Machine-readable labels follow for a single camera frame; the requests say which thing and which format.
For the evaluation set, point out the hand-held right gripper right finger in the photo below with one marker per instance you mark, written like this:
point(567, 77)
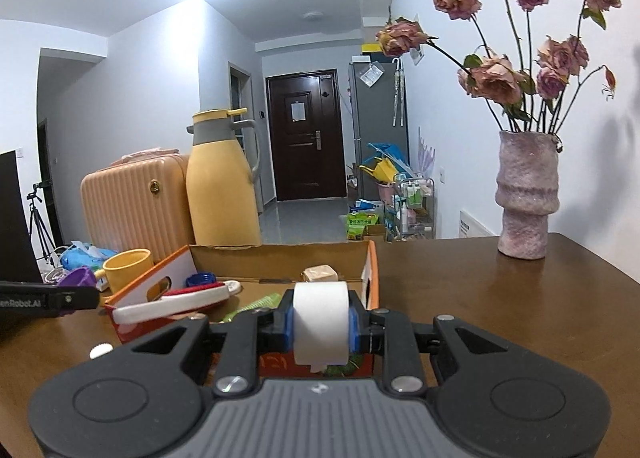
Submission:
point(353, 328)

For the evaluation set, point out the basket of small items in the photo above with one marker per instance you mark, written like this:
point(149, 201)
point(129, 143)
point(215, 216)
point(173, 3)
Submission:
point(412, 198)

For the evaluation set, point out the paper sheet on fridge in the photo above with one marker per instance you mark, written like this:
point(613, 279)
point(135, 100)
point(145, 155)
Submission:
point(371, 74)

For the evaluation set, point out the pink bucket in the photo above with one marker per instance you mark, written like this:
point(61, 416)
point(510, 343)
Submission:
point(387, 192)

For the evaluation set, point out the dark brown door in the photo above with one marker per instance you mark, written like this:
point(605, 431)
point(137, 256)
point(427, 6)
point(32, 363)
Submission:
point(305, 163)

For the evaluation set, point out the clear hanging umbrella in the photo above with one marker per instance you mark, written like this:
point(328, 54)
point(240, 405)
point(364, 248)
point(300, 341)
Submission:
point(398, 93)

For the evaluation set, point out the green printed bag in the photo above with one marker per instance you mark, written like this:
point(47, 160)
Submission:
point(360, 225)

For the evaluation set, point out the blue tissue pack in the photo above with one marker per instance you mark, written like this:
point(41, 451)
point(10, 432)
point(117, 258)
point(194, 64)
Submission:
point(82, 255)

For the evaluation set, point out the ceiling lamp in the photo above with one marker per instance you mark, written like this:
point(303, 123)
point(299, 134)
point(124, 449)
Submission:
point(314, 16)

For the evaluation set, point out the yellow thermos jug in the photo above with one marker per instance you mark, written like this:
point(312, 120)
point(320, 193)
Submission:
point(220, 198)

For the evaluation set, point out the blue plastic sheet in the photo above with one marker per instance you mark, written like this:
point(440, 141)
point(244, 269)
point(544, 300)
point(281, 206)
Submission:
point(387, 148)

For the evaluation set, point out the yellow watering can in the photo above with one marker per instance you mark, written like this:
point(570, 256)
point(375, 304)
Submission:
point(385, 171)

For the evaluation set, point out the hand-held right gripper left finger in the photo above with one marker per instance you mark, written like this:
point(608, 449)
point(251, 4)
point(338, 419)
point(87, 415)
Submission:
point(287, 328)

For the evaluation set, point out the blue ribbed lid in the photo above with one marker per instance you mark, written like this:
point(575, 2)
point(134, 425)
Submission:
point(200, 279)

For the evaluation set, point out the white ribbed cap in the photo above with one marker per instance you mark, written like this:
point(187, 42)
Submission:
point(101, 350)

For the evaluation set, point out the purple ribbed lid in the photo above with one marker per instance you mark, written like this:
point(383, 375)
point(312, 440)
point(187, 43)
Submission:
point(77, 278)

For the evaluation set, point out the yellow box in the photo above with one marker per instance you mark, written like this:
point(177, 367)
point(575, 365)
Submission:
point(370, 47)

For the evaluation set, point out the yellow mug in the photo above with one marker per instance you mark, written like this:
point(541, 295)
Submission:
point(130, 270)

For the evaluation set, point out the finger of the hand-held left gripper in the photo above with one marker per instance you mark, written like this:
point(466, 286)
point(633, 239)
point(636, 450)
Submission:
point(75, 298)

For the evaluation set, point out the cream square case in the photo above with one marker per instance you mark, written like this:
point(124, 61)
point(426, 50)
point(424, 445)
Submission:
point(320, 273)

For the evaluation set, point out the green spray bottle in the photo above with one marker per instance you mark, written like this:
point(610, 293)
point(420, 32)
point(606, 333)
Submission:
point(255, 304)

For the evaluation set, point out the white door notice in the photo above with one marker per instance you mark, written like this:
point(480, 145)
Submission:
point(298, 111)

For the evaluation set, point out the black camera tripod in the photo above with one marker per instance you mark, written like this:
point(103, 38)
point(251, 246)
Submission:
point(34, 198)

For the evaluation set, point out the dried pink roses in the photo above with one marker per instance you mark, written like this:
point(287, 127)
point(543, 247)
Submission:
point(492, 81)

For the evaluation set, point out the pink ribbed suitcase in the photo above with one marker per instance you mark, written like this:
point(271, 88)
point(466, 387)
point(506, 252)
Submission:
point(135, 208)

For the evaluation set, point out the red and white lint brush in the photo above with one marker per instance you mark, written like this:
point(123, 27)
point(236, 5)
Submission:
point(150, 310)

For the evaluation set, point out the white wall socket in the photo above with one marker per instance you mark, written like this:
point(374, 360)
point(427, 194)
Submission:
point(441, 176)

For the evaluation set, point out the red cardboard box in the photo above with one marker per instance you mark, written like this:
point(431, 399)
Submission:
point(280, 258)

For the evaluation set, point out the white tape roll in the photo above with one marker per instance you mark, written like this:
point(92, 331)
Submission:
point(320, 323)

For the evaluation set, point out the pink textured vase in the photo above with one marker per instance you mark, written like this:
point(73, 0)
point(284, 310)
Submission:
point(525, 198)

